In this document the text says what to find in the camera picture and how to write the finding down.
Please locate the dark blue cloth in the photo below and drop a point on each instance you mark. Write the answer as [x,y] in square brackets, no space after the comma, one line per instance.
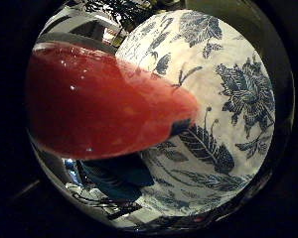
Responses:
[119,178]

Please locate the blue floral white tablecloth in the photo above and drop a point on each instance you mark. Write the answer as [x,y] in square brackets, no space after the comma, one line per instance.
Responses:
[218,76]

